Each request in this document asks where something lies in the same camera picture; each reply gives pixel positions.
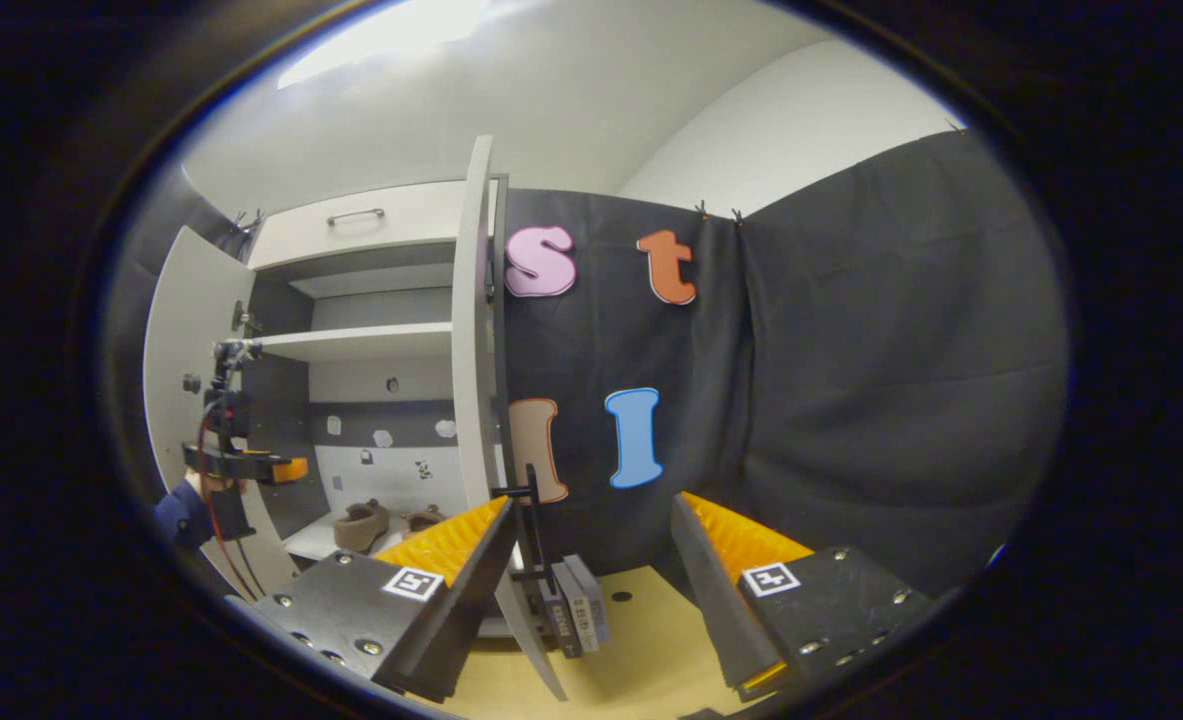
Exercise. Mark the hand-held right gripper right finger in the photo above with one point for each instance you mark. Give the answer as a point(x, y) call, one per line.
point(716, 590)

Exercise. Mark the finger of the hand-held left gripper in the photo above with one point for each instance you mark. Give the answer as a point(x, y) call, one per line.
point(251, 467)

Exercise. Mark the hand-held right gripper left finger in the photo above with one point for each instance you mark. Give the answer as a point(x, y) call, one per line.
point(471, 590)

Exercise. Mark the white shoe cabinet door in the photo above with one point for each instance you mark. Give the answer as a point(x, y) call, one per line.
point(471, 350)
point(176, 340)

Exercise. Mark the brown fuzzy shoe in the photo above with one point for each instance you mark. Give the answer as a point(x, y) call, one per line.
point(361, 527)
point(425, 519)

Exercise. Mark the white grey shoe cabinet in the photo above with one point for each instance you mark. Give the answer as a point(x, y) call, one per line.
point(371, 345)

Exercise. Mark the white cabinet drawer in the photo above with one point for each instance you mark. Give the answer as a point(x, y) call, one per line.
point(401, 235)

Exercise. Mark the black labelled box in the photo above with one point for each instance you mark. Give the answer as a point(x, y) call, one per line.
point(558, 625)

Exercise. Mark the black metal stand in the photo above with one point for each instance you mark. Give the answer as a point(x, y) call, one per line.
point(534, 520)

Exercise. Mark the grey labelled box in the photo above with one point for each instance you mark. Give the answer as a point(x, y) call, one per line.
point(591, 600)

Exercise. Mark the ceiling light panel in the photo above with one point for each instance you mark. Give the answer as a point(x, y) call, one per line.
point(381, 40)

